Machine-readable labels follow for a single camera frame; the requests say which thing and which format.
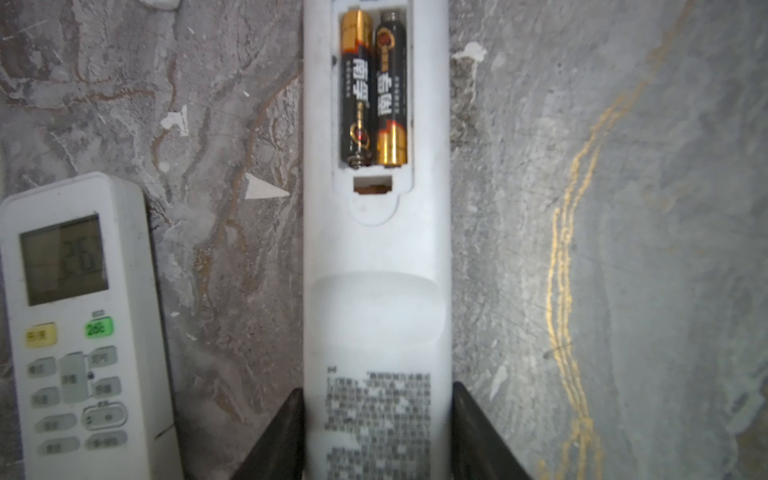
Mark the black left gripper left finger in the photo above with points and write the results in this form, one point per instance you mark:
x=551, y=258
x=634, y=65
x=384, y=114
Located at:
x=279, y=453

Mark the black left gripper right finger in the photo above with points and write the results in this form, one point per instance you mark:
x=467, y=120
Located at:
x=478, y=452

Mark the white TV remote control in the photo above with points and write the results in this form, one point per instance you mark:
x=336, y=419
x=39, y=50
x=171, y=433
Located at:
x=377, y=288

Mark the white battery cover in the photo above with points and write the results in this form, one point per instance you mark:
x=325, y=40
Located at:
x=162, y=5

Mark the white air conditioner remote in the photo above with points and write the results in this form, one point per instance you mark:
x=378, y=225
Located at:
x=91, y=376

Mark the batteries in remote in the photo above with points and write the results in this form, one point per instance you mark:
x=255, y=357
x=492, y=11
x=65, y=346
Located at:
x=356, y=57

